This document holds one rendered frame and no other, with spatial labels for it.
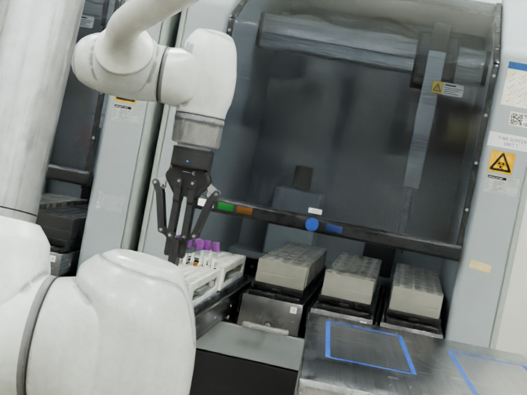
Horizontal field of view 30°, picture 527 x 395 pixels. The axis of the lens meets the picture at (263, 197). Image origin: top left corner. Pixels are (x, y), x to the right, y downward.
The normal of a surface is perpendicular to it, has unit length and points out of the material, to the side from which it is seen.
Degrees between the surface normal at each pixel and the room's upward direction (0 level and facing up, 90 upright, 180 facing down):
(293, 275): 90
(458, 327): 90
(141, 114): 90
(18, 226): 43
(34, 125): 83
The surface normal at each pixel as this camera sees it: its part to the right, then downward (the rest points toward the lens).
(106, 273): -0.23, -0.61
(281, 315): -0.14, 0.03
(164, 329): 0.60, -0.04
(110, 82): -0.25, 0.81
